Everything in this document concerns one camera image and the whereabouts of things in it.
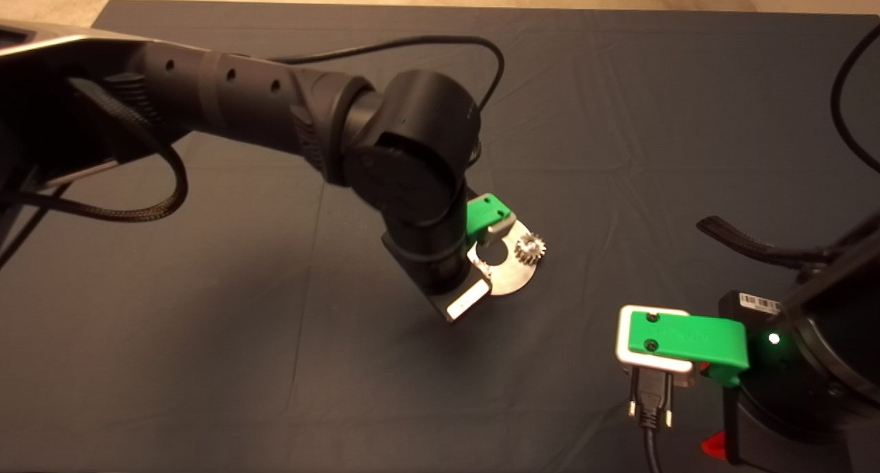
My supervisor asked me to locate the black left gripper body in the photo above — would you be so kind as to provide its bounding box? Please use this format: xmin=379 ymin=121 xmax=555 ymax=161
xmin=382 ymin=232 xmax=494 ymax=324

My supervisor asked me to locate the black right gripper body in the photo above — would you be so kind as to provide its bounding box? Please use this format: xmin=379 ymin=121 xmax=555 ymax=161
xmin=718 ymin=291 xmax=880 ymax=473

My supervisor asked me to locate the small steel planetary gear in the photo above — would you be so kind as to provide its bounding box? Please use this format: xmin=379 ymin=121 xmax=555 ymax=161
xmin=514 ymin=232 xmax=547 ymax=265

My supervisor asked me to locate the round metal carrier plate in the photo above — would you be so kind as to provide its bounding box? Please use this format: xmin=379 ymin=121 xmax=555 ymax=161
xmin=467 ymin=215 xmax=542 ymax=296

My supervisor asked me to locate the dark grey table cloth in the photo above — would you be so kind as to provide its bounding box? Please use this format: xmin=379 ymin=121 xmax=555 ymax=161
xmin=0 ymin=1 xmax=880 ymax=473

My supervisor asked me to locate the green right camera mount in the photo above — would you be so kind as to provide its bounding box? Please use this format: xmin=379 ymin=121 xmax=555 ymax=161
xmin=629 ymin=310 xmax=750 ymax=389

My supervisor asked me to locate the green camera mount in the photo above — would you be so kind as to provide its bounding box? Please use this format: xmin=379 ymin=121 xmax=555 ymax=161
xmin=629 ymin=310 xmax=750 ymax=389
xmin=466 ymin=193 xmax=513 ymax=245

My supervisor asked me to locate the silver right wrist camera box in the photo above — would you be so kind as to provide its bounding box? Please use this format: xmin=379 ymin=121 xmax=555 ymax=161
xmin=615 ymin=305 xmax=697 ymax=388

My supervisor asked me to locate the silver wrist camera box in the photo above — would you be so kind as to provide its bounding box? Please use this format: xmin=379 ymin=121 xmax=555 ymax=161
xmin=485 ymin=208 xmax=517 ymax=239
xmin=615 ymin=305 xmax=697 ymax=388

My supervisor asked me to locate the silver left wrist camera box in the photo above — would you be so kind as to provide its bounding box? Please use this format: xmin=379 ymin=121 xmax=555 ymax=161
xmin=485 ymin=208 xmax=517 ymax=239

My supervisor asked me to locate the green left camera mount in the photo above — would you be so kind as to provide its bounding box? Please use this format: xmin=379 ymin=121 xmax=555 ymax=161
xmin=466 ymin=193 xmax=513 ymax=245

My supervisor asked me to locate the braided black right arm cable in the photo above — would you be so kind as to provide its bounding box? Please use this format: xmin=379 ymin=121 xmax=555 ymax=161
xmin=696 ymin=216 xmax=880 ymax=271

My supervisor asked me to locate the braided black arm cable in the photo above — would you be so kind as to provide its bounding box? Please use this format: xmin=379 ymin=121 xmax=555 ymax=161
xmin=0 ymin=78 xmax=189 ymax=267
xmin=696 ymin=216 xmax=880 ymax=271

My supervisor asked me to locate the smooth black left camera cable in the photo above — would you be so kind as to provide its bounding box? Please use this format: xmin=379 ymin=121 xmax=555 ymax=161
xmin=268 ymin=35 xmax=505 ymax=163

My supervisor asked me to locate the braided black left arm cable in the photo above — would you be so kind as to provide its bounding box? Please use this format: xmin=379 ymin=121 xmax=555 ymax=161
xmin=0 ymin=78 xmax=189 ymax=267

